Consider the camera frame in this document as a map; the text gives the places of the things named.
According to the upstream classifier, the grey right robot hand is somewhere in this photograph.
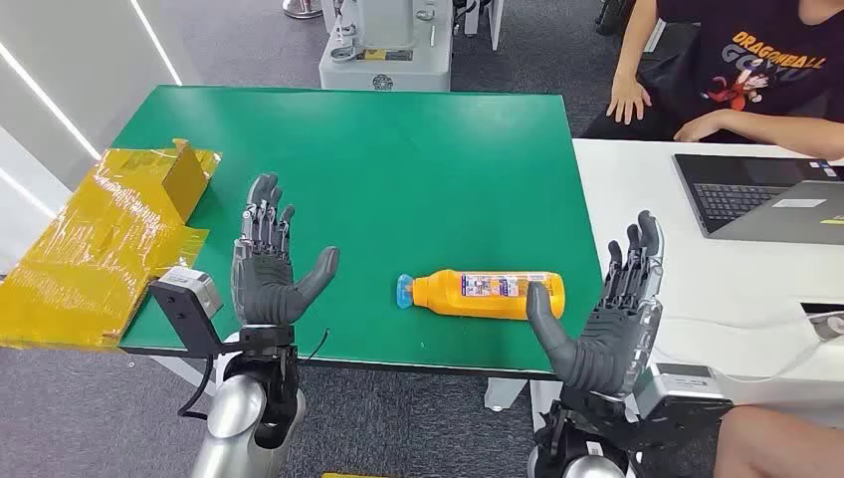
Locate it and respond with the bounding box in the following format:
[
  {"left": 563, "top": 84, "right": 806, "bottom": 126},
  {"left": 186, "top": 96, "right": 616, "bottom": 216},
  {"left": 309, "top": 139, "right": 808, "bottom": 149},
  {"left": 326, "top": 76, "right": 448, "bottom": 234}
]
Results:
[{"left": 525, "top": 210, "right": 665, "bottom": 400}]

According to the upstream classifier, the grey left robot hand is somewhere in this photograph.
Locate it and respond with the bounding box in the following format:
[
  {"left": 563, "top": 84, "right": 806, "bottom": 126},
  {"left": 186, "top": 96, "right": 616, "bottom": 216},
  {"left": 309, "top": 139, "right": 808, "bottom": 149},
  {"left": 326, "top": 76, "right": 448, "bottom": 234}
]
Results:
[{"left": 230, "top": 172, "right": 341, "bottom": 328}]

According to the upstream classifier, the orange juice bottle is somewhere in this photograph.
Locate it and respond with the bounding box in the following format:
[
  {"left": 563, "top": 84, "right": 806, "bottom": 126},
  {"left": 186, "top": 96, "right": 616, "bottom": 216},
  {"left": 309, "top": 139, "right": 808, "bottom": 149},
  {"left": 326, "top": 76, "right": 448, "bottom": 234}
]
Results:
[{"left": 396, "top": 269, "right": 567, "bottom": 322}]

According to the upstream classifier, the white table foot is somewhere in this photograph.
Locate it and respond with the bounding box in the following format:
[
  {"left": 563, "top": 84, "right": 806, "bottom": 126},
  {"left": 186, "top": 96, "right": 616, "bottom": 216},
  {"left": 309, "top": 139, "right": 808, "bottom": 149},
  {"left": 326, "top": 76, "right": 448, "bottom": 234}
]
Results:
[{"left": 484, "top": 376, "right": 528, "bottom": 413}]

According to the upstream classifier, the green table mat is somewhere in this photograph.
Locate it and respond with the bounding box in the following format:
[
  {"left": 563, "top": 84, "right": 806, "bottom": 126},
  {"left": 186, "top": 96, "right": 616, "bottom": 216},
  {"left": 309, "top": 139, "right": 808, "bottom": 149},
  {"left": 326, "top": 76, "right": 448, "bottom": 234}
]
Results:
[{"left": 111, "top": 84, "right": 604, "bottom": 377}]

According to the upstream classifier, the yellow taped cardboard box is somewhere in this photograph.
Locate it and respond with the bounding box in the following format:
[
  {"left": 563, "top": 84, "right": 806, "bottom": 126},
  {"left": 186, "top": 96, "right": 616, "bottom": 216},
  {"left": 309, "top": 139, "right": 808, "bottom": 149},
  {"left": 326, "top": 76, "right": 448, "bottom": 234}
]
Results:
[{"left": 0, "top": 138, "right": 224, "bottom": 351}]

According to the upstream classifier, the black laptop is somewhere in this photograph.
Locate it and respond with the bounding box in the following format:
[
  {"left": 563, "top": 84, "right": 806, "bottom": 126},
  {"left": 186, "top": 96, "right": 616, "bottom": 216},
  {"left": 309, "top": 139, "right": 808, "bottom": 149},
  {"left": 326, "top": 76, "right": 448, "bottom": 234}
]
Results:
[{"left": 672, "top": 153, "right": 844, "bottom": 247}]

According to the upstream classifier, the black and white device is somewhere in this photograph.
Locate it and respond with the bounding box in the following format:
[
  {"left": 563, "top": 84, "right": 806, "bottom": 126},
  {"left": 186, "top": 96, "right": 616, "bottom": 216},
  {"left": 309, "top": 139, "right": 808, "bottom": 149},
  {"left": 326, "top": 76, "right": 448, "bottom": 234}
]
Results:
[{"left": 800, "top": 302, "right": 844, "bottom": 343}]

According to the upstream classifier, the white machine base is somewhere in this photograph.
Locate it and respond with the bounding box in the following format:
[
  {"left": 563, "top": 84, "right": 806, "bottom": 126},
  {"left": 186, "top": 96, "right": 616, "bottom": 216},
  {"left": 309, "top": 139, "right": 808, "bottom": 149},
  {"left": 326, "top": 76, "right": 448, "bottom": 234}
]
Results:
[{"left": 318, "top": 0, "right": 455, "bottom": 93}]

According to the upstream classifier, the person's left hand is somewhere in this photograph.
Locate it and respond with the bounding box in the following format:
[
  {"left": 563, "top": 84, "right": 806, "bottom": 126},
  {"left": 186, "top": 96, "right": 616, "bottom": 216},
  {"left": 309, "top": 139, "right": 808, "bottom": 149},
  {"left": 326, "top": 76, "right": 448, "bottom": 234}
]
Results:
[{"left": 673, "top": 109, "right": 727, "bottom": 143}]

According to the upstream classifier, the person's hand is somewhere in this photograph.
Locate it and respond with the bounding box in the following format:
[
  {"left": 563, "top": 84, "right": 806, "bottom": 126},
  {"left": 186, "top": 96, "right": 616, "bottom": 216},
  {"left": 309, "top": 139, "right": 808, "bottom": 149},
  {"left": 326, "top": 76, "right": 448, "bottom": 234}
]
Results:
[
  {"left": 673, "top": 109, "right": 727, "bottom": 143},
  {"left": 606, "top": 74, "right": 653, "bottom": 126}
]

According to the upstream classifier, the person's right hand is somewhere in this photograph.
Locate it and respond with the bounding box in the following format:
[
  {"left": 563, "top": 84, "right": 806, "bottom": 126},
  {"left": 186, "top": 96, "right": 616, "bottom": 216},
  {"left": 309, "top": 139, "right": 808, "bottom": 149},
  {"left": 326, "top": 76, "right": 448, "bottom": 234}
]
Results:
[{"left": 606, "top": 74, "right": 653, "bottom": 126}]

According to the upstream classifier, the chrome stand base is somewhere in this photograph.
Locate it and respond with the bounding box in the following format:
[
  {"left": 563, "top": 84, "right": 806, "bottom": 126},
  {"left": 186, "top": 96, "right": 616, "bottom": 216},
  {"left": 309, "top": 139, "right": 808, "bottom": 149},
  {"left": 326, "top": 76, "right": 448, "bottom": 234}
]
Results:
[{"left": 283, "top": 0, "right": 324, "bottom": 20}]

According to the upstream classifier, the person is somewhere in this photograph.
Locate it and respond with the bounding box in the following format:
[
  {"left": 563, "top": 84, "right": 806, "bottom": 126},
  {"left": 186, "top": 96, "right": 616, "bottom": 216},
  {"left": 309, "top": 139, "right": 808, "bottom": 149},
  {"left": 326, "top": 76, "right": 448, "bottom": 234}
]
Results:
[{"left": 579, "top": 0, "right": 844, "bottom": 163}]

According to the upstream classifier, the black object on floor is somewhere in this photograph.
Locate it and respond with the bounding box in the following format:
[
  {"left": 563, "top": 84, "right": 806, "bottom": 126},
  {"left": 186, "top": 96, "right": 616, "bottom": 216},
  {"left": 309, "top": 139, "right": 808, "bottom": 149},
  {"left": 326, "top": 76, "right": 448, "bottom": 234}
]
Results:
[{"left": 595, "top": 0, "right": 638, "bottom": 38}]

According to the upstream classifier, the white furniture panel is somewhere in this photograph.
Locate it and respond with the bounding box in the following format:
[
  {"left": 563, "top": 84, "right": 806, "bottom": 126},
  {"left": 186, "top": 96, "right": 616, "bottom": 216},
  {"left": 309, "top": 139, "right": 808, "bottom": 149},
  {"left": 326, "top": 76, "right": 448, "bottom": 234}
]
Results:
[{"left": 463, "top": 0, "right": 506, "bottom": 52}]

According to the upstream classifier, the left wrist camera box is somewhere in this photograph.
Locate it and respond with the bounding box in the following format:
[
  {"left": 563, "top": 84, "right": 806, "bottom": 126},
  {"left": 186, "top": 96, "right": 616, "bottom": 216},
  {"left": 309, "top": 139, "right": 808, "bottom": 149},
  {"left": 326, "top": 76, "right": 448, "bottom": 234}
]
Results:
[{"left": 147, "top": 266, "right": 242, "bottom": 358}]

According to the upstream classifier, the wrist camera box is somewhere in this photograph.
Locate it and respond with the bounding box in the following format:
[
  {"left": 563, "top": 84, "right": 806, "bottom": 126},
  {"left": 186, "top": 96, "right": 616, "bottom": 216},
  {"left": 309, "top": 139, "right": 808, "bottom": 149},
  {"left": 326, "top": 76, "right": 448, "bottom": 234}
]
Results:
[
  {"left": 632, "top": 362, "right": 735, "bottom": 430},
  {"left": 147, "top": 266, "right": 242, "bottom": 358}
]

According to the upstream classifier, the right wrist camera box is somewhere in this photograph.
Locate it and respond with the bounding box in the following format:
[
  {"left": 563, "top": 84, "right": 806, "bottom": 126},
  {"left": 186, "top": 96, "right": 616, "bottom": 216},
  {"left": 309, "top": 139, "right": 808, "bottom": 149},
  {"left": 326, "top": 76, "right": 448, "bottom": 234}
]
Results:
[{"left": 632, "top": 362, "right": 735, "bottom": 430}]

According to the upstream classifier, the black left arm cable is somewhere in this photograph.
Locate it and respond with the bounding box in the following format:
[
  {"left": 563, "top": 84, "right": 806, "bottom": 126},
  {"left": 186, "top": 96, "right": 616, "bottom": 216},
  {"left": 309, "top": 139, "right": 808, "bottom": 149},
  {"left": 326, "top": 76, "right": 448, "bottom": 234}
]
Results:
[{"left": 177, "top": 353, "right": 216, "bottom": 420}]

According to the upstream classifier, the white cable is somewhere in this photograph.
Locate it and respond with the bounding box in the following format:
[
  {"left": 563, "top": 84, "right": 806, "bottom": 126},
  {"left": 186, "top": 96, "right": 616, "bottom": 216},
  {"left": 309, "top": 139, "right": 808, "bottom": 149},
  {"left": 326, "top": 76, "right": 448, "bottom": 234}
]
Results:
[{"left": 659, "top": 310, "right": 839, "bottom": 385}]

